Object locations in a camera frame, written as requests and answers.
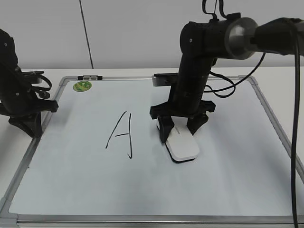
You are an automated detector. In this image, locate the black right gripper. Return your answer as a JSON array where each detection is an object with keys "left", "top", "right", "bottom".
[{"left": 150, "top": 91, "right": 216, "bottom": 143}]

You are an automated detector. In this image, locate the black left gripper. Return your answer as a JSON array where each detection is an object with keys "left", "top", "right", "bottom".
[{"left": 0, "top": 92, "right": 58, "bottom": 138}]

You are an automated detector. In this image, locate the white whiteboard eraser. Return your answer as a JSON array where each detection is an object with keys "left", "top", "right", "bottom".
[{"left": 160, "top": 117, "right": 200, "bottom": 163}]

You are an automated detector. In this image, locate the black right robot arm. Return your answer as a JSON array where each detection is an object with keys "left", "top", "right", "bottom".
[{"left": 150, "top": 18, "right": 304, "bottom": 143}]

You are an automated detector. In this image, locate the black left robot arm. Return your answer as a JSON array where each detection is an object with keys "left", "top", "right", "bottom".
[{"left": 0, "top": 30, "right": 58, "bottom": 138}]

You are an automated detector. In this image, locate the green round magnet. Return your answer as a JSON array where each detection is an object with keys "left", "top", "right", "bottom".
[{"left": 73, "top": 81, "right": 92, "bottom": 92}]

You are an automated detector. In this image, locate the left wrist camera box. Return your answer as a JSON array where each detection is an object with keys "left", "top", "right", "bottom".
[{"left": 22, "top": 71, "right": 44, "bottom": 84}]

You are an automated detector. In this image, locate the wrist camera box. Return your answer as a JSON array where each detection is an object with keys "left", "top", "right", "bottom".
[
  {"left": 22, "top": 71, "right": 44, "bottom": 84},
  {"left": 152, "top": 73, "right": 178, "bottom": 87}
]

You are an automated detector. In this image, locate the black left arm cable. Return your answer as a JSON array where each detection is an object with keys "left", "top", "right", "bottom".
[{"left": 21, "top": 72, "right": 53, "bottom": 100}]

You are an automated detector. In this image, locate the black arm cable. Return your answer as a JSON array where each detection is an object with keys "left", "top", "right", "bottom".
[
  {"left": 201, "top": 0, "right": 304, "bottom": 228},
  {"left": 21, "top": 72, "right": 53, "bottom": 100}
]

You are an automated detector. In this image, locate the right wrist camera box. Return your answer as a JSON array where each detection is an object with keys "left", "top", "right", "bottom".
[{"left": 152, "top": 73, "right": 178, "bottom": 87}]

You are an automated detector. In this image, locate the whiteboard with grey frame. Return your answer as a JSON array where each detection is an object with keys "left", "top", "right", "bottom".
[{"left": 0, "top": 76, "right": 293, "bottom": 227}]

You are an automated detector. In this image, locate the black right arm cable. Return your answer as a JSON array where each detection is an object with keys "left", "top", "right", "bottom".
[{"left": 201, "top": 0, "right": 304, "bottom": 228}]

